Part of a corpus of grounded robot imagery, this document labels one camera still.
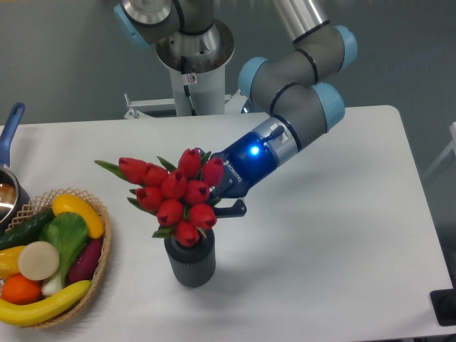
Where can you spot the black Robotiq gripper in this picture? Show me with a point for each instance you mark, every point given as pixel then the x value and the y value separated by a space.
pixel 246 162

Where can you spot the red tulip bouquet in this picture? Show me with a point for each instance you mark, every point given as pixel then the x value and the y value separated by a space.
pixel 177 195

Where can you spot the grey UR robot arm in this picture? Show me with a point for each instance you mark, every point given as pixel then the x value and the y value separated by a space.
pixel 195 47

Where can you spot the dark grey ribbed vase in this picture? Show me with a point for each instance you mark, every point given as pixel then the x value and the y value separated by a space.
pixel 192 266

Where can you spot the purple sweet potato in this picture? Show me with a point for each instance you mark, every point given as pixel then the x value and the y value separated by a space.
pixel 84 267

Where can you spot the green bok choy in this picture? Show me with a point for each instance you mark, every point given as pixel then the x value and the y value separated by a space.
pixel 68 233

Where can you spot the woven wicker basket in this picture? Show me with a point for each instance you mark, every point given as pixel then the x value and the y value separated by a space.
pixel 43 202

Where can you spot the beige round disc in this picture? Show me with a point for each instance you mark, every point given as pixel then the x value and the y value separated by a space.
pixel 38 261

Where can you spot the dark green cucumber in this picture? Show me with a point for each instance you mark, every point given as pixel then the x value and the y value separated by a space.
pixel 27 231

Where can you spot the yellow bell pepper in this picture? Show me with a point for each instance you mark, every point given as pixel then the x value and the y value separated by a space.
pixel 9 261

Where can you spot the orange fruit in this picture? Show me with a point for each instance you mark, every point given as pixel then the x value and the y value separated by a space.
pixel 20 290

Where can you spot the yellow banana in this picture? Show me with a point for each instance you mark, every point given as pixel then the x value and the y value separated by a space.
pixel 41 311

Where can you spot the black device at table edge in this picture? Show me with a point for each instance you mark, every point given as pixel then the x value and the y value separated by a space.
pixel 443 303

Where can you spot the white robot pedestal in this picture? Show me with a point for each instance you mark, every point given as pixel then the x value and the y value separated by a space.
pixel 193 94

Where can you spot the blue handled saucepan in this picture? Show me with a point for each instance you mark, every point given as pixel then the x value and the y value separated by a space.
pixel 13 195

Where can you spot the white frame at right edge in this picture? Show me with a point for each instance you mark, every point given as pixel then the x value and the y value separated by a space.
pixel 445 157

